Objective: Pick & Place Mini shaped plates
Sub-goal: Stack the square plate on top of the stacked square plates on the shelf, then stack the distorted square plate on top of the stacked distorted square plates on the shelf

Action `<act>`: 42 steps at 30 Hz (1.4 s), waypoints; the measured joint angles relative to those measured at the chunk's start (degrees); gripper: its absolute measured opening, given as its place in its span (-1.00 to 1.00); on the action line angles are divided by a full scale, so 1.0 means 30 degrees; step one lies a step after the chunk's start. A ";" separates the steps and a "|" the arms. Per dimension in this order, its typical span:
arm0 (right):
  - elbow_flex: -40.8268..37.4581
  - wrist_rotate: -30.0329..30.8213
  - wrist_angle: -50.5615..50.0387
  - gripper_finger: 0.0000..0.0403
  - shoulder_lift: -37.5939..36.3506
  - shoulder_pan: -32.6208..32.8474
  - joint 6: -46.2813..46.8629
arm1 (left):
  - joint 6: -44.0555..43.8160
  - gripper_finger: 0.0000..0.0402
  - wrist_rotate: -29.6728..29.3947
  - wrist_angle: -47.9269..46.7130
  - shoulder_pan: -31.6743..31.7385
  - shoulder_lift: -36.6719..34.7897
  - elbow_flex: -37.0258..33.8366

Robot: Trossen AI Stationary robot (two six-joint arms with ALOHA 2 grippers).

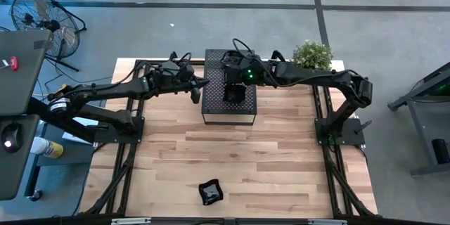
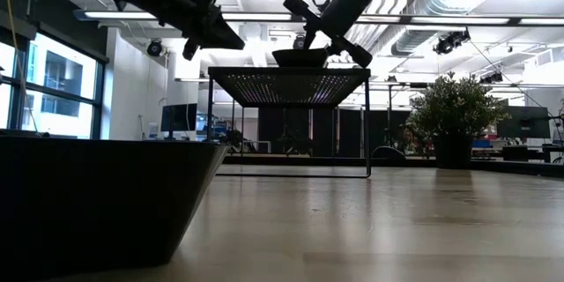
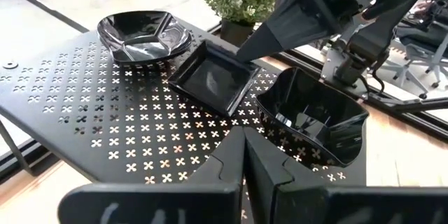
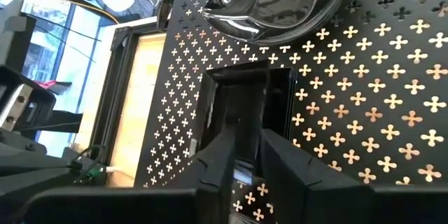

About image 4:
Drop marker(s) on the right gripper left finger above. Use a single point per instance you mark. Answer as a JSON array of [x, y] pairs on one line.
[[140, 206]]

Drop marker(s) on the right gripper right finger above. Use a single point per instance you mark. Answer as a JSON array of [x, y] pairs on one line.
[[332, 206]]

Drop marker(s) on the black square plate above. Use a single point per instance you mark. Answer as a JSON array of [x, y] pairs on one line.
[[245, 94]]

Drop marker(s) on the glossy black shaped plate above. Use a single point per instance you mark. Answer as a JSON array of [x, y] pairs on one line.
[[280, 7]]

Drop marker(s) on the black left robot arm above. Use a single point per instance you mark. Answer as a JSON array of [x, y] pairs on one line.
[[28, 168]]

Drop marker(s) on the black perforated metal shelf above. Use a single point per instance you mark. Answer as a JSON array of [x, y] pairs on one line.
[[395, 86]]

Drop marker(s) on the small flat red object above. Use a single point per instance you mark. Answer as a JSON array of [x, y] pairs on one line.
[[45, 84]]

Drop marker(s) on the black table frame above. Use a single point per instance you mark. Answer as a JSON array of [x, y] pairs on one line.
[[120, 42]]

